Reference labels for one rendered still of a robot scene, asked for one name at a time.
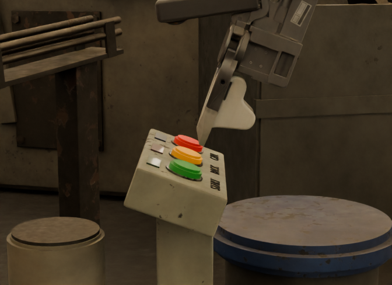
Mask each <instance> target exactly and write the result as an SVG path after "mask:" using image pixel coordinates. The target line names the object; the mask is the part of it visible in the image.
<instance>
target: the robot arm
mask: <svg viewBox="0 0 392 285"><path fill-rule="evenodd" d="M317 1H318V0H277V1H276V2H272V1H271V0H157V2H156V3H155V10H156V17H157V20H158V22H160V23H168V24H170V25H180V24H182V23H184V22H185V21H186V20H187V19H195V18H203V17H208V16H216V15H224V14H229V13H232V14H231V16H230V18H231V22H230V25H229V27H228V30H227V32H226V35H225V38H224V40H223V43H222V46H221V48H220V52H219V55H218V66H217V68H216V71H215V74H214V76H213V79H212V82H211V85H210V88H209V91H208V94H207V96H206V99H205V103H204V106H203V108H202V112H201V115H200V117H199V121H198V124H197V135H198V142H199V145H201V146H204V145H205V143H206V141H207V138H208V136H209V134H210V131H211V129H212V128H214V127H219V128H231V129H238V130H248V129H250V128H251V127H252V126H253V125H254V122H255V119H256V117H255V114H254V111H253V109H252V108H251V107H250V105H249V104H248V103H247V102H246V101H245V100H244V99H243V98H244V94H245V92H246V88H247V86H246V82H245V79H244V77H243V76H242V74H240V73H238V72H234V71H235V69H237V71H239V72H242V73H244V74H247V75H250V76H252V77H251V78H252V79H255V80H257V81H260V82H263V83H265V84H269V83H270V84H272V85H275V86H278V87H280V88H281V87H283V88H285V89H286V87H287V85H288V82H289V79H290V77H291V75H292V72H293V69H294V67H295V64H296V61H297V60H298V59H299V57H300V55H299V54H300V51H301V49H302V46H303V45H302V41H303V38H304V35H305V32H306V30H307V27H308V25H309V22H310V19H311V17H312V14H313V12H314V9H315V7H316V4H317ZM258 4H260V8H258Z"/></svg>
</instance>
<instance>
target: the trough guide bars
mask: <svg viewBox="0 0 392 285"><path fill-rule="evenodd" d="M93 20H94V18H93V16H92V15H89V16H84V17H81V18H76V19H70V20H65V21H62V22H57V23H52V24H49V25H44V26H39V27H34V28H30V29H25V30H20V31H16V32H12V33H7V34H2V35H0V89H2V88H6V85H5V76H4V67H3V65H6V64H11V63H14V62H18V61H22V60H26V59H29V58H34V57H38V56H41V55H45V54H49V53H54V52H57V51H61V50H65V49H68V48H73V47H74V50H75V51H79V50H83V49H85V44H88V43H92V42H96V41H100V40H104V41H105V48H106V53H107V54H108V58H111V57H115V56H117V46H116V36H120V35H122V33H123V32H122V30H121V29H120V28H118V29H115V26H114V25H115V24H119V23H121V18H120V17H119V16H116V17H113V18H108V19H104V20H99V21H96V22H93ZM90 22H91V23H90ZM67 27H68V28H67ZM101 27H103V29H104V32H101V33H97V34H93V33H94V32H95V29H98V28H101ZM89 34H93V35H90V36H85V35H89ZM34 35H35V36H34ZM84 36H85V37H84ZM21 38H22V39H21ZM69 39H73V40H69ZM11 40H12V41H11ZM65 40H69V41H65ZM6 41H7V42H6ZM61 41H64V42H61ZM57 42H61V43H57ZM53 43H57V44H53ZM48 44H52V45H49V46H45V45H48ZM41 46H45V47H41ZM36 47H40V48H36ZM32 48H36V49H33V50H29V49H32ZM24 50H29V51H24ZM20 51H24V52H21V53H17V52H20ZM12 53H16V54H12ZM8 54H12V55H8ZM3 55H7V56H4V57H2V56H3Z"/></svg>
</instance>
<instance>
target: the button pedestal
mask: <svg viewBox="0 0 392 285"><path fill-rule="evenodd" d="M156 132H158V133H161V134H164V135H166V136H167V138H166V142H164V141H160V140H157V139H155V134H156ZM174 138H175V136H172V135H170V134H166V133H163V132H161V131H158V130H155V129H151V130H150V131H149V134H148V137H147V139H146V142H145V145H144V148H143V150H142V154H141V156H140V159H139V162H138V164H137V167H136V170H135V173H134V176H133V178H132V181H131V184H130V187H129V189H128V193H127V195H126V198H125V201H124V206H126V207H127V208H130V209H133V210H135V211H138V212H141V213H144V214H147V215H149V216H152V217H155V218H156V256H157V285H213V262H214V235H215V233H216V230H217V227H218V225H219V222H220V220H221V217H222V214H223V212H224V209H225V207H226V204H227V202H228V198H227V190H226V177H225V163H224V156H223V154H222V153H220V152H216V151H214V150H210V149H208V148H205V147H203V148H202V151H201V152H197V151H196V152H197V153H199V154H200V155H201V157H202V162H201V164H199V165H198V164H194V165H196V166H197V167H199V168H200V169H201V172H202V175H201V178H200V179H193V178H188V177H186V176H183V175H180V174H178V173H176V172H174V171H173V170H171V169H170V168H169V164H170V161H173V160H174V159H178V158H177V157H175V156H174V155H172V149H173V148H174V147H177V146H179V145H177V144H176V143H175V142H174ZM153 143H154V144H157V145H160V146H163V147H164V151H163V154H160V153H158V152H154V151H151V147H152V144H153ZM148 156H151V157H154V158H157V159H160V160H161V163H160V168H157V167H154V166H152V165H148V164H146V162H147V160H148Z"/></svg>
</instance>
